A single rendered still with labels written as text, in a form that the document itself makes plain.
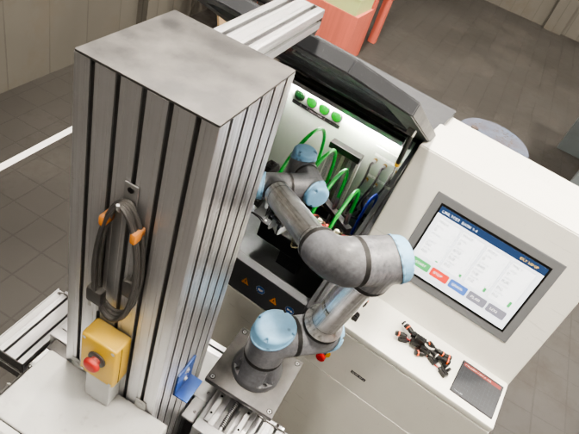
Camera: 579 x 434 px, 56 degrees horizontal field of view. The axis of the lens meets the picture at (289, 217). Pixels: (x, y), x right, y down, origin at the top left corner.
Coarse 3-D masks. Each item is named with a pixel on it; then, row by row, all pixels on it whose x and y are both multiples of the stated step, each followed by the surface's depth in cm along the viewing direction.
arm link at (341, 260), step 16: (272, 176) 149; (288, 176) 151; (272, 192) 143; (288, 192) 141; (272, 208) 142; (288, 208) 135; (304, 208) 134; (288, 224) 133; (304, 224) 128; (320, 224) 129; (304, 240) 123; (320, 240) 120; (336, 240) 119; (352, 240) 119; (304, 256) 123; (320, 256) 119; (336, 256) 117; (352, 256) 117; (320, 272) 120; (336, 272) 118; (352, 272) 117
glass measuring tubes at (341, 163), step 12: (336, 144) 220; (348, 156) 220; (360, 156) 219; (324, 168) 229; (336, 168) 227; (348, 168) 226; (324, 180) 235; (348, 180) 226; (336, 192) 235; (324, 216) 240
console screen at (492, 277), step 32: (448, 224) 188; (480, 224) 183; (416, 256) 196; (448, 256) 191; (480, 256) 186; (512, 256) 181; (544, 256) 177; (448, 288) 194; (480, 288) 189; (512, 288) 184; (544, 288) 180; (480, 320) 192; (512, 320) 187
